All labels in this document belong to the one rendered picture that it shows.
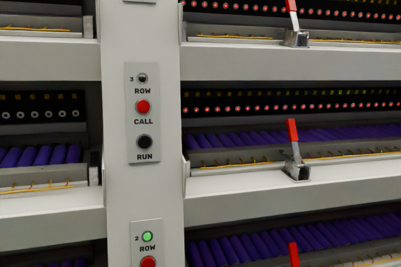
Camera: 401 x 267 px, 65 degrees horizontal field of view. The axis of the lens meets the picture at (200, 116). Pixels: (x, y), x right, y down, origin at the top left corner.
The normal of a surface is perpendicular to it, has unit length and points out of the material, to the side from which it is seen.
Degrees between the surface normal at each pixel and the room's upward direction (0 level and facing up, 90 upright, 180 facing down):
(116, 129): 90
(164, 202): 90
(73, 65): 107
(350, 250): 17
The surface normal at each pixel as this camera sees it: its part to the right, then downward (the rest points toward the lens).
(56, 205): 0.06, -0.95
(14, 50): 0.27, 0.32
